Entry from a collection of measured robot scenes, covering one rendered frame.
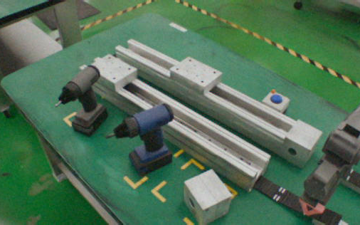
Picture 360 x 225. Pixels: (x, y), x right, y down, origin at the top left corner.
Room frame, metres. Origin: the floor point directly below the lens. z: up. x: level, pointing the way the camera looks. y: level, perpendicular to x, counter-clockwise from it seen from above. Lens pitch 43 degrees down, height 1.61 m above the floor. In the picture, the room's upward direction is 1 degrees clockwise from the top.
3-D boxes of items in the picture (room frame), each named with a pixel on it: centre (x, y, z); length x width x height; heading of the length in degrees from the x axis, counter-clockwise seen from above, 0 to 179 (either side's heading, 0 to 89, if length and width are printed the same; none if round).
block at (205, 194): (0.50, -0.08, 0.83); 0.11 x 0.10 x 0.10; 120
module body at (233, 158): (0.83, 0.08, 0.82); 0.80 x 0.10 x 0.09; 51
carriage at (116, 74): (0.99, 0.27, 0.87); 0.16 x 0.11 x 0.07; 51
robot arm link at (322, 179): (0.44, -0.34, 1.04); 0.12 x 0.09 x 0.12; 135
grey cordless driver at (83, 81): (0.79, 0.34, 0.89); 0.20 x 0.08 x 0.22; 156
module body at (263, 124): (0.98, -0.04, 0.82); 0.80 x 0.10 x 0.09; 51
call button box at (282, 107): (0.90, -0.34, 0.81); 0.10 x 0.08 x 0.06; 141
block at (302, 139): (0.71, -0.40, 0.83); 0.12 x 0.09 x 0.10; 141
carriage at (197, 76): (0.98, -0.04, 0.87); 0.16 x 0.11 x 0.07; 51
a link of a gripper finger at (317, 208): (0.45, -0.35, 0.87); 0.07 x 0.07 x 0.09; 51
